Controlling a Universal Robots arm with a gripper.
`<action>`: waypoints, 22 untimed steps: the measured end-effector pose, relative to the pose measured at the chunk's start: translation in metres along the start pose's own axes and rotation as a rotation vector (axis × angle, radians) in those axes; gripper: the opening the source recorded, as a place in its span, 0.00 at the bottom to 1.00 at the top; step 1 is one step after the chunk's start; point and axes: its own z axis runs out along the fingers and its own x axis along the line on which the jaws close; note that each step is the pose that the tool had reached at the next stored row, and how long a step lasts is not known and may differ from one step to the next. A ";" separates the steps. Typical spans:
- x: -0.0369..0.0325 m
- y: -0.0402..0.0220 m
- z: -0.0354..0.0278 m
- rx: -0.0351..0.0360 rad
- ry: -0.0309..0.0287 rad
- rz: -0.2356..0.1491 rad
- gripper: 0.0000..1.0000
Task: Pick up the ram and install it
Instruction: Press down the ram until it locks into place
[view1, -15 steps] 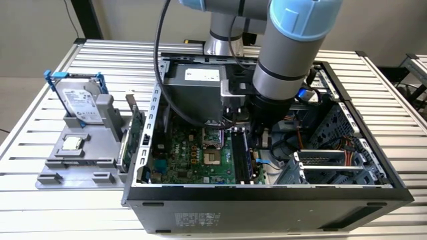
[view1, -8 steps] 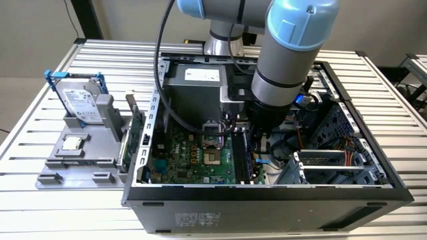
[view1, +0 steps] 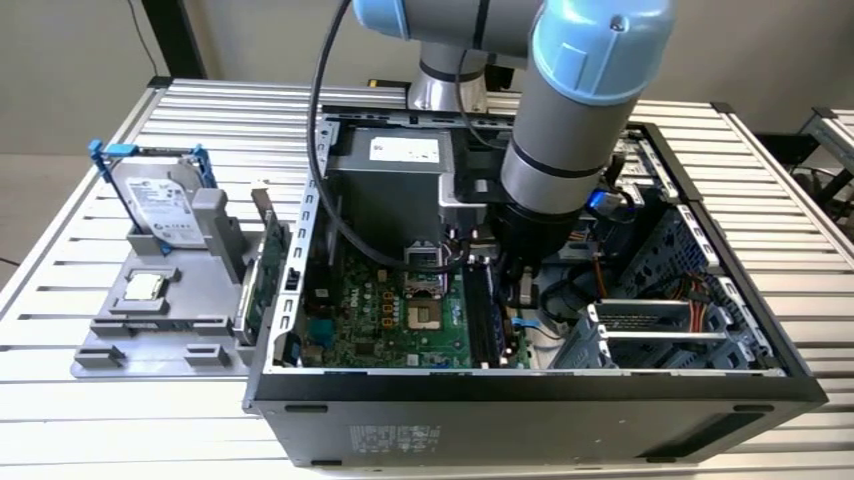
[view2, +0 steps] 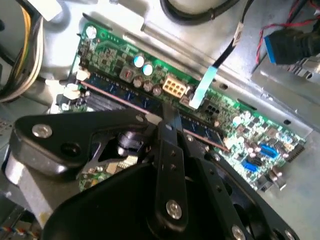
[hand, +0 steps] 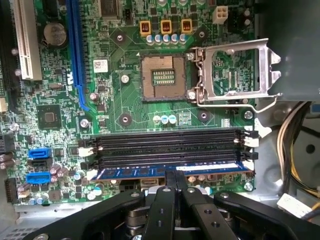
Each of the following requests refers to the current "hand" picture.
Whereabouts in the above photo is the wire locking lever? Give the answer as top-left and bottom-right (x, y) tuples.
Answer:
(195, 49), (284, 111)

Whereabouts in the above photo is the grey power supply unit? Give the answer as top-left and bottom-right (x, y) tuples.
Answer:
(253, 0), (320, 103)

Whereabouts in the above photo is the yellow square choke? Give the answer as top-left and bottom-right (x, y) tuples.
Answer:
(139, 19), (152, 35)
(160, 19), (173, 35)
(180, 18), (194, 35)

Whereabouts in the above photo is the blue expansion slot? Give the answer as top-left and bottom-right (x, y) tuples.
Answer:
(65, 0), (90, 113)

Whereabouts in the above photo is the black chipset chip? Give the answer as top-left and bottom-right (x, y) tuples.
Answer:
(36, 104), (63, 130)

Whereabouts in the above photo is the RAM stick with black chips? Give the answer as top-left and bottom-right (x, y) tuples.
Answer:
(89, 161), (252, 181)

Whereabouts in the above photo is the CPU socket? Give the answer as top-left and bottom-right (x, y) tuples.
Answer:
(138, 53), (189, 103)

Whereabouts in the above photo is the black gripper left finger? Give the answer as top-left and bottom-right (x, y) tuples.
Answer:
(22, 170), (178, 240)

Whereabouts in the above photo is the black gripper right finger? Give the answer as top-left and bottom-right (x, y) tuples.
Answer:
(176, 171), (320, 240)

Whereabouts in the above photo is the silver coin battery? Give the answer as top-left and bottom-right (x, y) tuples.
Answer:
(43, 22), (68, 47)

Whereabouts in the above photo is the white four-pin power connector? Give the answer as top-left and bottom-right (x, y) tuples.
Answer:
(212, 5), (229, 25)

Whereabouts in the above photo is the white yellow supply wire bundle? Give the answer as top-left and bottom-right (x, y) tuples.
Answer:
(276, 101), (320, 221)

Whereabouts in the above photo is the white expansion slot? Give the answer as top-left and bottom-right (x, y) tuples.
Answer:
(11, 0), (43, 81)

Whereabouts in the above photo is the black SATA port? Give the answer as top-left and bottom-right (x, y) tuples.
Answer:
(31, 159), (53, 171)

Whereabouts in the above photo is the black expansion slot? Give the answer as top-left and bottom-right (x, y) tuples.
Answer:
(0, 0), (21, 111)

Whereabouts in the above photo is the blue SATA port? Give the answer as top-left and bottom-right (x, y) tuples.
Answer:
(25, 171), (53, 185)
(28, 148), (53, 160)

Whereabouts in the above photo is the green motherboard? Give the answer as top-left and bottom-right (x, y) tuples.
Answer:
(0, 0), (258, 209)

